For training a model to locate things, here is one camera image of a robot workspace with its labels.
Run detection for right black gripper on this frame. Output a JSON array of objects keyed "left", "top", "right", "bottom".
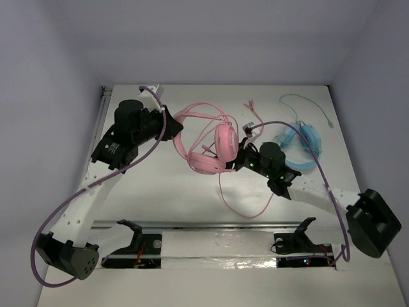
[{"left": 214, "top": 137, "right": 273, "bottom": 179}]

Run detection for pink headphones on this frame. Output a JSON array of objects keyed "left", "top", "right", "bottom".
[{"left": 173, "top": 102, "right": 239, "bottom": 175}]

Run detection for pink headphone cable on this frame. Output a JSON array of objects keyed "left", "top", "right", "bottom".
[{"left": 188, "top": 99, "right": 274, "bottom": 219}]

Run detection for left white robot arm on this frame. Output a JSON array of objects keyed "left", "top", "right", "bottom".
[{"left": 30, "top": 99, "right": 183, "bottom": 288}]

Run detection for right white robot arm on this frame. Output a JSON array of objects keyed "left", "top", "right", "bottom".
[{"left": 227, "top": 139, "right": 402, "bottom": 258}]

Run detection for blue headphones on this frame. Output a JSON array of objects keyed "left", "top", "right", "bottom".
[{"left": 275, "top": 122, "right": 322, "bottom": 172}]

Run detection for white foam block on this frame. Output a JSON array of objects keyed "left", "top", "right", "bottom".
[{"left": 160, "top": 230, "right": 277, "bottom": 269}]

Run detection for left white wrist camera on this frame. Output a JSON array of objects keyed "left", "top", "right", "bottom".
[{"left": 137, "top": 84, "right": 164, "bottom": 111}]

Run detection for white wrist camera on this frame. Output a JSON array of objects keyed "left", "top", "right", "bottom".
[
  {"left": 137, "top": 84, "right": 164, "bottom": 111},
  {"left": 242, "top": 122, "right": 262, "bottom": 143}
]

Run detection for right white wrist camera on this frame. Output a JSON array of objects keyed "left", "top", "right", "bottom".
[{"left": 242, "top": 122, "right": 262, "bottom": 143}]

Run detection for aluminium rail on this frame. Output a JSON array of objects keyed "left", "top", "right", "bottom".
[{"left": 94, "top": 85, "right": 341, "bottom": 228}]

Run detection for green headphone cable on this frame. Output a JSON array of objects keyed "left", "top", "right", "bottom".
[{"left": 279, "top": 93, "right": 335, "bottom": 129}]

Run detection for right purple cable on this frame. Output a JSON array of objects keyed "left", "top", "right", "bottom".
[{"left": 252, "top": 120, "right": 352, "bottom": 263}]

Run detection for purple cable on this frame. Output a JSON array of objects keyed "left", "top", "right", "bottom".
[
  {"left": 252, "top": 120, "right": 352, "bottom": 263},
  {"left": 30, "top": 85, "right": 169, "bottom": 287}
]

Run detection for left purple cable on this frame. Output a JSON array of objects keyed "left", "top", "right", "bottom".
[{"left": 30, "top": 85, "right": 169, "bottom": 287}]

